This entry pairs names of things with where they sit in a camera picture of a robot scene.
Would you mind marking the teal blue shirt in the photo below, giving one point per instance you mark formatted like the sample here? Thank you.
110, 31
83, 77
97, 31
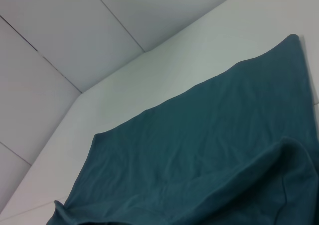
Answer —
199, 147

